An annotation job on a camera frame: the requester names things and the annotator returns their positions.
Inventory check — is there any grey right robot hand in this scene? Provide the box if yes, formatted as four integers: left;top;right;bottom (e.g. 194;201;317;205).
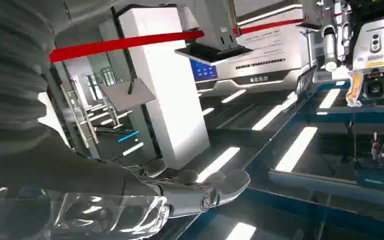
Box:
0;132;251;240

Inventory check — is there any chrome metal railing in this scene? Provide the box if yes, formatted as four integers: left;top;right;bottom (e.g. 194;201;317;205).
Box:
60;84;134;150

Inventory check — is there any grey flat panel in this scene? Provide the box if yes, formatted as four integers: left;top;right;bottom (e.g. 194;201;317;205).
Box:
100;78;156;113

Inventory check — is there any white standing kiosk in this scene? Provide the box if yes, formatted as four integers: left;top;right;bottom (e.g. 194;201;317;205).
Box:
117;4;211;170

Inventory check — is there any red barrier belt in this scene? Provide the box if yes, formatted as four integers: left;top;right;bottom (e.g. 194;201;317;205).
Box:
233;18;306;36
49;30;206;64

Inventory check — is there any silver machine with blue screen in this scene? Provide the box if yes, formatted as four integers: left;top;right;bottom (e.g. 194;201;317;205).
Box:
174;19;316;98

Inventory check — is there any silver metal cylinder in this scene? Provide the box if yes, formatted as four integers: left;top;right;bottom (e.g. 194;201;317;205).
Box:
321;24;339;72

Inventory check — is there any orange white tag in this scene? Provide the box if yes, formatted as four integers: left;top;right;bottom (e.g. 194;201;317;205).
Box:
345;71;365;108

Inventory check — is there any blue device box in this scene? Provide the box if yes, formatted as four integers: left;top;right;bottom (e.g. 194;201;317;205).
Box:
355;132;384;192

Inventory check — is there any white sensor box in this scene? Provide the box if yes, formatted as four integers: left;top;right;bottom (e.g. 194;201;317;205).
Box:
352;18;384;72

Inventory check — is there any black camera unit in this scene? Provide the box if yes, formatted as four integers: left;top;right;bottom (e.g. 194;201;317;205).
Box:
360;69;384;101

